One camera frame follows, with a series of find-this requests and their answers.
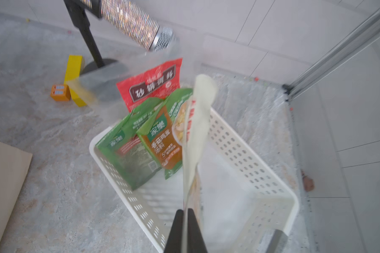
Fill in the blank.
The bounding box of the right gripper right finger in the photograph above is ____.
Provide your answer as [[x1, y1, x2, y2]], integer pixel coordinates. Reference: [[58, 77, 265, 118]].
[[187, 208, 208, 253]]

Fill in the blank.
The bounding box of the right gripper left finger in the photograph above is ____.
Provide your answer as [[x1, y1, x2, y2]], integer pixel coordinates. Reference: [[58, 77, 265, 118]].
[[164, 209, 184, 253]]

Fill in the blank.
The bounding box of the white perforated plastic basket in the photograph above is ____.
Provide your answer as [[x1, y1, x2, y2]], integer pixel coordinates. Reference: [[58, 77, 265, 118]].
[[89, 110, 299, 253]]

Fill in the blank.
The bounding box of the orange green condiment packet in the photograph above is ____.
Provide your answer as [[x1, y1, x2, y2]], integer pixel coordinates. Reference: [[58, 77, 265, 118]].
[[137, 88, 193, 179]]

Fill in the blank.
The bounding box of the white condiment packet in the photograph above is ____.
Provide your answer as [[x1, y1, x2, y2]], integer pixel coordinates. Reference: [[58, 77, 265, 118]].
[[182, 74, 217, 212]]

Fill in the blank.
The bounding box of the red condiment packet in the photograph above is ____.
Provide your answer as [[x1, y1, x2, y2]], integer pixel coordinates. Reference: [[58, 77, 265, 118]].
[[117, 58, 183, 112]]

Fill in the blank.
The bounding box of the blue checkered paper bag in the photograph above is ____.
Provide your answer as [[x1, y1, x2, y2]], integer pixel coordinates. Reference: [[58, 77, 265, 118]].
[[0, 142, 33, 241]]

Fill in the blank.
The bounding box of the small orange toy block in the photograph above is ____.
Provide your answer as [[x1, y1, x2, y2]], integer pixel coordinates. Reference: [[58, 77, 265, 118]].
[[50, 84, 71, 102]]

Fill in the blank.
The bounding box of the yellow wooden block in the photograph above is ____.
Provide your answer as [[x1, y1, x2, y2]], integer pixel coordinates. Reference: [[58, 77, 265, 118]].
[[63, 55, 88, 108]]

